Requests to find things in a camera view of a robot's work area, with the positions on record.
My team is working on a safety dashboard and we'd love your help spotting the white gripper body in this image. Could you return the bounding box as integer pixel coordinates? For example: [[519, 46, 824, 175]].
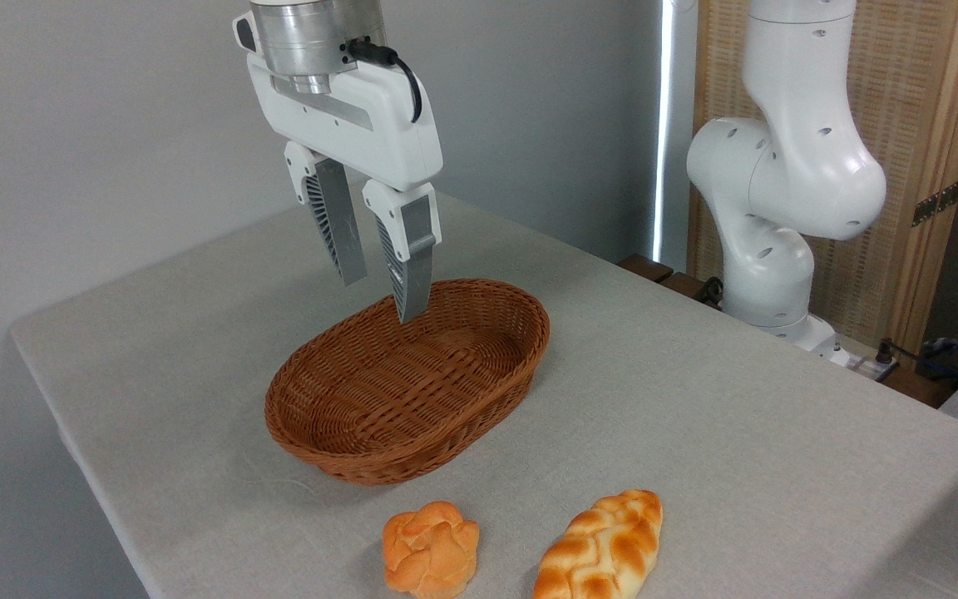
[[233, 12, 445, 193]]

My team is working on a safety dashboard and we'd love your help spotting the dark brown wooden block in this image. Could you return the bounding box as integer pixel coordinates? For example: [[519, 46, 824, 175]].
[[660, 272, 709, 302], [619, 254, 675, 285]]

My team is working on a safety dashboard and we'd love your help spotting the metal screen hinge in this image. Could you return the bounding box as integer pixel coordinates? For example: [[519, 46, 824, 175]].
[[911, 179, 958, 227]]

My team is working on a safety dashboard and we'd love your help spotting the brown wicker oval basket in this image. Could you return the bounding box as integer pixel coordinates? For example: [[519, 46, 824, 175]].
[[264, 279, 551, 487]]

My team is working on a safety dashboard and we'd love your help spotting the white power strip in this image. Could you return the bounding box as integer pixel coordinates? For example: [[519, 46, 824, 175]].
[[828, 348, 901, 384]]

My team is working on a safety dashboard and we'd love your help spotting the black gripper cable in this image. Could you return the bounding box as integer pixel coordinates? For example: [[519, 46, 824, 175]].
[[346, 37, 425, 125]]

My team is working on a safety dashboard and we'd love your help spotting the long braided bread loaf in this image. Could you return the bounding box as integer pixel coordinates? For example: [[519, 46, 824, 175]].
[[533, 489, 664, 599]]

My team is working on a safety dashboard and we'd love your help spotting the wooden rattan folding screen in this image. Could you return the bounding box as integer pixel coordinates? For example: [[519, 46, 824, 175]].
[[687, 0, 958, 352]]

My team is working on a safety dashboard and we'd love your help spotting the round knotted bread roll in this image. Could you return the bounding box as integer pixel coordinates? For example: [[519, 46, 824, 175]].
[[383, 501, 481, 599]]

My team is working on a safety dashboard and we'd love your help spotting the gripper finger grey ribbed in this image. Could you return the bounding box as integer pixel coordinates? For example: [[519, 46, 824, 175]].
[[362, 181, 443, 325], [284, 141, 369, 287]]

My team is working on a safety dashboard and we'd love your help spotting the grey tablecloth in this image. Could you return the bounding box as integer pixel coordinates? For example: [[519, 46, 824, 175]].
[[9, 191, 958, 599]]

